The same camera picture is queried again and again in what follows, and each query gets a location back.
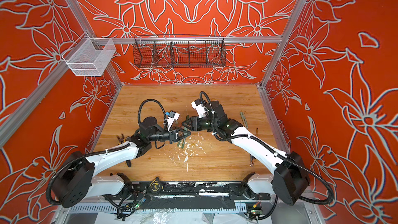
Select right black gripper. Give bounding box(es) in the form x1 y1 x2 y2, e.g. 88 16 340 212
180 115 219 132

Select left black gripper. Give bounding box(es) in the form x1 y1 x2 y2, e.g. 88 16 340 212
148 125 190 145

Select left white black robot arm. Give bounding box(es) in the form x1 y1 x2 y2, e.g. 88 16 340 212
45 117 191 208

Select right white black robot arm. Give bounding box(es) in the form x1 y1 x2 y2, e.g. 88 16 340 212
183 99 309 205

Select yellow black tape measure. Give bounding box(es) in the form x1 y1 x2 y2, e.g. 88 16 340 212
149 177 163 194

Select small circuit board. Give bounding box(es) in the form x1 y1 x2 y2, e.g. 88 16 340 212
247 203 263 220

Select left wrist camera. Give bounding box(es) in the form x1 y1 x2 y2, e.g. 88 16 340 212
165 111 180 131

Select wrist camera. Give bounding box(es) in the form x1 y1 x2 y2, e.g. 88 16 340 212
191 99 207 118
165 111 180 131

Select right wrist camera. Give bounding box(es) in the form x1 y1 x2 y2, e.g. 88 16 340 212
191 99 207 118

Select left black corrugated cable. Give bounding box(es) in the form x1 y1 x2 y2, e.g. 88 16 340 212
137 99 167 125

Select black corrugated cable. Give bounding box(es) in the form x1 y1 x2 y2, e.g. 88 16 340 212
137 99 167 125
214 133 334 205

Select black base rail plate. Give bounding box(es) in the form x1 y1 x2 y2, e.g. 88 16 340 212
107 181 271 201

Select yellow handled pliers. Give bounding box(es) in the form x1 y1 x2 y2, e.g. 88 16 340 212
117 133 126 145

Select black wire basket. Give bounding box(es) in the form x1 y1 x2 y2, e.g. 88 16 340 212
133 35 227 68

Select white wire basket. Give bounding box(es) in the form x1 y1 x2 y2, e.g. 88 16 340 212
62 38 116 76

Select white slotted cable duct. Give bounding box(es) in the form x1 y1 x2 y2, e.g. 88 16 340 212
67 203 247 214

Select right black corrugated cable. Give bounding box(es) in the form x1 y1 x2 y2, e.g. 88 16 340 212
214 133 334 205

